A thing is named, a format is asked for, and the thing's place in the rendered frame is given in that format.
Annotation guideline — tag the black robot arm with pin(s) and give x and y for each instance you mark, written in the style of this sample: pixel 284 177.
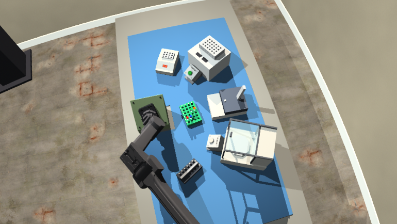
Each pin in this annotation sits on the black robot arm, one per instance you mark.
pixel 147 170

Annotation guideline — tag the green tube rack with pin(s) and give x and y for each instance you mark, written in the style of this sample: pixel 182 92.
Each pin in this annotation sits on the green tube rack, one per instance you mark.
pixel 185 110

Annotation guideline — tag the blue bench mat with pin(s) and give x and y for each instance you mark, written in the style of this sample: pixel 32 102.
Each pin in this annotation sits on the blue bench mat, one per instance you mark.
pixel 218 193

